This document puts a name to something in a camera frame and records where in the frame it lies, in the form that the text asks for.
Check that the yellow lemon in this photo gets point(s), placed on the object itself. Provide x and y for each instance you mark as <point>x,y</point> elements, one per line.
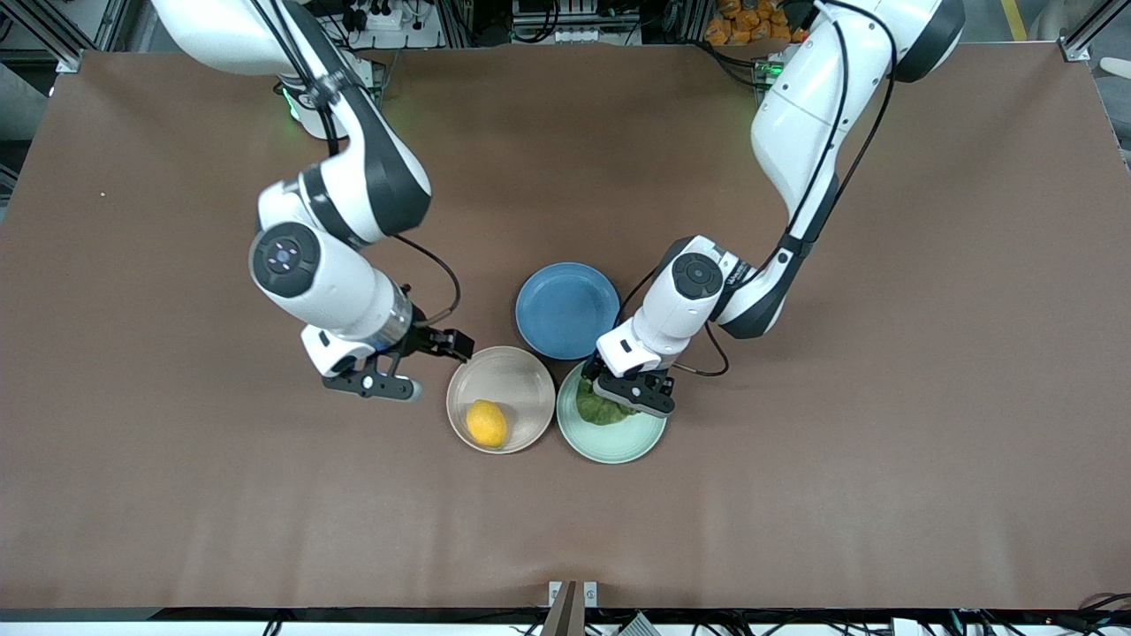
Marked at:
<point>486,424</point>

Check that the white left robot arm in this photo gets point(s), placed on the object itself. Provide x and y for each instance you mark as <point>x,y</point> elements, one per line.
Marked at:
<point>804,115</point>

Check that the pile of orange fruit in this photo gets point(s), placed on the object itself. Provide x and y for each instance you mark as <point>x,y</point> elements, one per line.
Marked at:
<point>751,22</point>

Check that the aluminium frame profile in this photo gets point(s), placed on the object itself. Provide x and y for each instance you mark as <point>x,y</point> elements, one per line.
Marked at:
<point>66,40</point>
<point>1091,31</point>

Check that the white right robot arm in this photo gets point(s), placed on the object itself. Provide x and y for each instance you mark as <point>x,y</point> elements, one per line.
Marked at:
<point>327,274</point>

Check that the blue plate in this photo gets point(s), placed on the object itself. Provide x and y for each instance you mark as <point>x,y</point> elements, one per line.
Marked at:
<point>565,311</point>

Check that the pale green plate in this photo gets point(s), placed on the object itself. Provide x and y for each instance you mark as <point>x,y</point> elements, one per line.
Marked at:
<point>618,439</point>

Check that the white power strip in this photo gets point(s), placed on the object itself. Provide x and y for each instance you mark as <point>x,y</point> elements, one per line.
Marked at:
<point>389,19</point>

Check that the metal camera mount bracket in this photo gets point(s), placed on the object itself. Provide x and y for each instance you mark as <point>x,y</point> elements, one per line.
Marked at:
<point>565,609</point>

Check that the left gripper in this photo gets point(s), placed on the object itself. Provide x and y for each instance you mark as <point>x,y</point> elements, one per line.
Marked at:
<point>592,367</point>

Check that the beige plate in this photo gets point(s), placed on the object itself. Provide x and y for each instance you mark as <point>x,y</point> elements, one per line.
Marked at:
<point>512,384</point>

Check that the green lettuce leaf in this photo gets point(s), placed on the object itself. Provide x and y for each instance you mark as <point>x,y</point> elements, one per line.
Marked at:
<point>599,411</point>

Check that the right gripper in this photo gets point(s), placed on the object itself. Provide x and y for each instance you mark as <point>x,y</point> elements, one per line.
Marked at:
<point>426,337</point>

